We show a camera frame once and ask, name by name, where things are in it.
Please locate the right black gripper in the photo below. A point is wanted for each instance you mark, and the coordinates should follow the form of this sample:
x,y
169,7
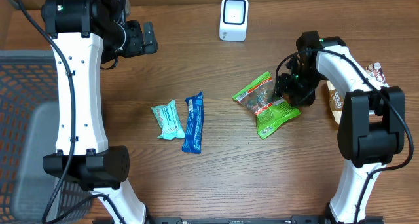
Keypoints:
x,y
306,97

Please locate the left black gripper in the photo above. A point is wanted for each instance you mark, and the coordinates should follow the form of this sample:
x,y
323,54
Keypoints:
x,y
139,45

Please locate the green snack packet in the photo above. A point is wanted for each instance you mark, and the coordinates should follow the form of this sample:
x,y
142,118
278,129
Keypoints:
x,y
270,111

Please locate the teal snack packet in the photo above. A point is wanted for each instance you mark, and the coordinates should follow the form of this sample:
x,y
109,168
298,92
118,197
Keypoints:
x,y
169,121

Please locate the blue oreo cookie packet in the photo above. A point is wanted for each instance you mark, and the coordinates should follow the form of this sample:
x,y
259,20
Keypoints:
x,y
195,122

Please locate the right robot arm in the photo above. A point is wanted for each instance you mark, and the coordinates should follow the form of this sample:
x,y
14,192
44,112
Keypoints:
x,y
372,128

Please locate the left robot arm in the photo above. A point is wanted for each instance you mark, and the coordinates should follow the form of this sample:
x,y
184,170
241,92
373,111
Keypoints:
x,y
85,34

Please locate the white barcode scanner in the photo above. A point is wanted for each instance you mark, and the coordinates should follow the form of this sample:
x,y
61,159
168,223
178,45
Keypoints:
x,y
233,20

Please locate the grey plastic shopping basket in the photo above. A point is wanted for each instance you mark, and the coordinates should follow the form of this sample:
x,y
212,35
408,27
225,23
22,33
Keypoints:
x,y
29,129

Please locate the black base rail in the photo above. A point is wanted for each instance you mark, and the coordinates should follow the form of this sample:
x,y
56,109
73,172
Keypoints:
x,y
296,219

